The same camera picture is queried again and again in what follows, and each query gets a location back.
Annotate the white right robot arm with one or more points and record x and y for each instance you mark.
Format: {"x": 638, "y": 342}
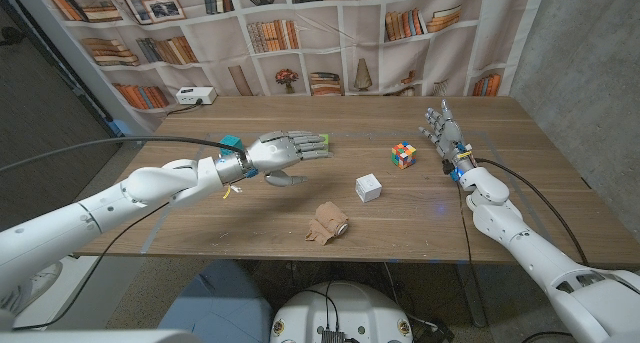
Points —
{"x": 540, "y": 258}

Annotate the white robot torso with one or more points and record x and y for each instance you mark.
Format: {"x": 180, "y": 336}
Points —
{"x": 345, "y": 308}

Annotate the white sneaker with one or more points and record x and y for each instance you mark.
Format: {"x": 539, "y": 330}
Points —
{"x": 47, "y": 283}

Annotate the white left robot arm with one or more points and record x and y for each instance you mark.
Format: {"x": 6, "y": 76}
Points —
{"x": 100, "y": 208}

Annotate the green cube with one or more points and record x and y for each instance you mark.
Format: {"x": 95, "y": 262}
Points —
{"x": 325, "y": 138}

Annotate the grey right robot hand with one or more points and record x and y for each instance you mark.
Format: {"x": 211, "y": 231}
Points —
{"x": 452, "y": 140}

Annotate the white cube block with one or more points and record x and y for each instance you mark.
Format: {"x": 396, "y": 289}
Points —
{"x": 368, "y": 188}

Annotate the teal cube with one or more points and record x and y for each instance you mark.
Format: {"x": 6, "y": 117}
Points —
{"x": 231, "y": 143}

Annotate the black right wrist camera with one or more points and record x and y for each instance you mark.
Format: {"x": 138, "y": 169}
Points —
{"x": 447, "y": 168}

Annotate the grey table leg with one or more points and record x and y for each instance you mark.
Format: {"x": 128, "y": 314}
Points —
{"x": 472, "y": 298}

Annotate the white power strip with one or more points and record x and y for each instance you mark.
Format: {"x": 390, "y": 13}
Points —
{"x": 195, "y": 95}

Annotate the printed bookshelf backdrop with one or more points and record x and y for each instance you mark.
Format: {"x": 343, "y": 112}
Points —
{"x": 325, "y": 38}

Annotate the tan adhesive wrap roll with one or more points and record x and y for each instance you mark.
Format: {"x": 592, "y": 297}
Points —
{"x": 327, "y": 220}

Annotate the multicolour Rubik's cube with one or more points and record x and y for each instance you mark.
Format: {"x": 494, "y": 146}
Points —
{"x": 404, "y": 155}

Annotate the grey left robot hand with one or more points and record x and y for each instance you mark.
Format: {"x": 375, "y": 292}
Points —
{"x": 280, "y": 153}

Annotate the blue tape piece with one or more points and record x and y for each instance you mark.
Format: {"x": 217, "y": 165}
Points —
{"x": 120, "y": 128}

